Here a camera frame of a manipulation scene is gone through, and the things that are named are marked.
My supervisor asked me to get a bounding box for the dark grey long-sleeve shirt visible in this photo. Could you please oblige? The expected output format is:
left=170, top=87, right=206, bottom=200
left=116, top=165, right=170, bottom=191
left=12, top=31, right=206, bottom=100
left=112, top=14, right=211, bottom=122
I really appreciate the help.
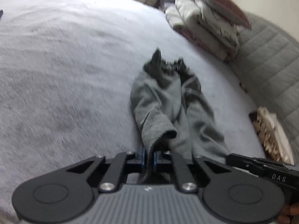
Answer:
left=130, top=49, right=229, bottom=183

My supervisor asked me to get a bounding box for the right hand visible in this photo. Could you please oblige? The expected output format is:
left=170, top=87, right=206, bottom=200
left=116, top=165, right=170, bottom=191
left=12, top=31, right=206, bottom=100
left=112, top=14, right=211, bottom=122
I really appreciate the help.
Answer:
left=277, top=203, right=299, bottom=224

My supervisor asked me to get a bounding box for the beige patterned bag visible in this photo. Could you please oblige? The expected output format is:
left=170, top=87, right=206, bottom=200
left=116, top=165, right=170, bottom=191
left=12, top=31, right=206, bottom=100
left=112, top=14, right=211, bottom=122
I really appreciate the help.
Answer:
left=249, top=107, right=295, bottom=165

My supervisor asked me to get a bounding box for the small brown object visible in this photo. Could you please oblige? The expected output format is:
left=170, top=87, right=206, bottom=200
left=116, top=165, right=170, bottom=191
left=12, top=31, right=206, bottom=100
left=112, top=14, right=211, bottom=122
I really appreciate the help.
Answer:
left=239, top=83, right=248, bottom=93

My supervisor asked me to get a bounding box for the grey quilted headboard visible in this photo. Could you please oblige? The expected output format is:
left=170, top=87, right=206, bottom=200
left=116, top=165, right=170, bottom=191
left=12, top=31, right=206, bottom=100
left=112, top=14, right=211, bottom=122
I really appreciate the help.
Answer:
left=229, top=13, right=298, bottom=161

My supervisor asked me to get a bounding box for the grey bed sheet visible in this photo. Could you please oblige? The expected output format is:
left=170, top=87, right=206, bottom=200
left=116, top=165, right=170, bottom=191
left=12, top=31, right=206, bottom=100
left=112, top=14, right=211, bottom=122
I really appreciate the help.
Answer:
left=1, top=0, right=264, bottom=223

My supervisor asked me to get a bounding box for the folded floral duvet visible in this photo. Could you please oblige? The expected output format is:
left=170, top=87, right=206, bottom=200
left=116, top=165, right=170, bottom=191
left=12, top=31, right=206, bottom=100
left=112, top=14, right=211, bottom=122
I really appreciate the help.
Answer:
left=165, top=0, right=240, bottom=61

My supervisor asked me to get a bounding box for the maroon grey pillow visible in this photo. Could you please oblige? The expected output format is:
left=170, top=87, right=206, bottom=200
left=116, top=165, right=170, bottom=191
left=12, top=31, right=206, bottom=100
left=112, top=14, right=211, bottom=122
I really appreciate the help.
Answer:
left=193, top=0, right=251, bottom=29

